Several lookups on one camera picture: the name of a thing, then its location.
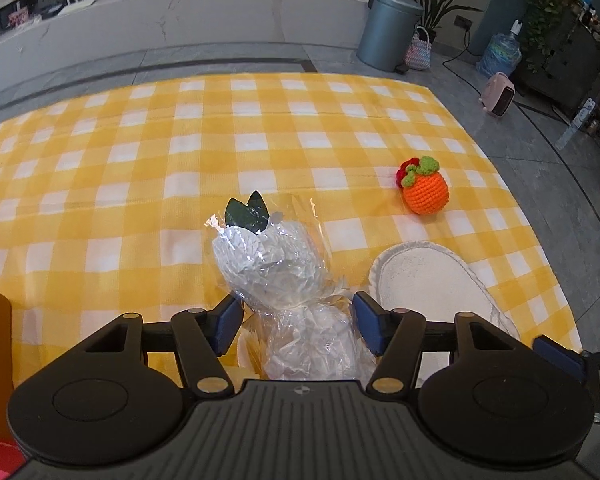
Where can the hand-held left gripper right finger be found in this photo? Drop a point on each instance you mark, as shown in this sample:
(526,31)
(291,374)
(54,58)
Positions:
(367,325)

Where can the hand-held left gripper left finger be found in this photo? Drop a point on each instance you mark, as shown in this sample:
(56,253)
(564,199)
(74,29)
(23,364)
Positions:
(230,322)

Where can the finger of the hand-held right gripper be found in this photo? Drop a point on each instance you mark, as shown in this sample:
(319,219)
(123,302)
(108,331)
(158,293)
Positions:
(560,352)

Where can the silver flower bouquet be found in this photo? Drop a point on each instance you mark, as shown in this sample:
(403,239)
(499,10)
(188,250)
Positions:
(265,260)

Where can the white fabric slipper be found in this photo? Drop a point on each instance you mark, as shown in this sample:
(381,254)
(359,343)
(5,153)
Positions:
(420,280)

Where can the orange crochet fruit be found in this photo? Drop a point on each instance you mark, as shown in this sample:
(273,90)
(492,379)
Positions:
(425,190)

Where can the yellow checked tablecloth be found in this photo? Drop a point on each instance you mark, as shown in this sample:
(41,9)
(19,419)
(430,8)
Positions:
(180,160)

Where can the pink space heater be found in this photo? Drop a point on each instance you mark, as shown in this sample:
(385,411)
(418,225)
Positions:
(499,95)

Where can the woven pastel basket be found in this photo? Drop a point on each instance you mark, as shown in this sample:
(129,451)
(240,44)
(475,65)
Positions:
(419,52)

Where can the dark cabinet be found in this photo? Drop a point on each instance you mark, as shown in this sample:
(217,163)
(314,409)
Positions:
(565,65)

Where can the grey trash bin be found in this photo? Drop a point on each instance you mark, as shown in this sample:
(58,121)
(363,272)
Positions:
(387,30)

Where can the blue water jug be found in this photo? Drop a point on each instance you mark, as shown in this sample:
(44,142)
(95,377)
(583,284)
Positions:
(500,55)

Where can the white marble console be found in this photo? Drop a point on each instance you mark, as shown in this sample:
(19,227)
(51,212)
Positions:
(180,15)

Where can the trailing ivy plant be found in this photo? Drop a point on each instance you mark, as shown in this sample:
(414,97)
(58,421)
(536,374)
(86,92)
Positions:
(555,0)

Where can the wall socket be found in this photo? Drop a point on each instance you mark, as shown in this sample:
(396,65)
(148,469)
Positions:
(463,22)

